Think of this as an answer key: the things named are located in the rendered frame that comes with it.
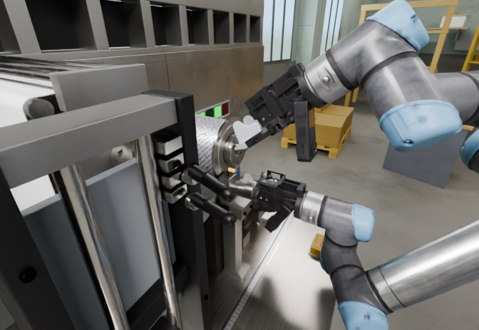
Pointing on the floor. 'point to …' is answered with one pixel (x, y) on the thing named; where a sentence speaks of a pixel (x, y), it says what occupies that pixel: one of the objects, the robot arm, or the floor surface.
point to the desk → (428, 160)
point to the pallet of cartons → (326, 129)
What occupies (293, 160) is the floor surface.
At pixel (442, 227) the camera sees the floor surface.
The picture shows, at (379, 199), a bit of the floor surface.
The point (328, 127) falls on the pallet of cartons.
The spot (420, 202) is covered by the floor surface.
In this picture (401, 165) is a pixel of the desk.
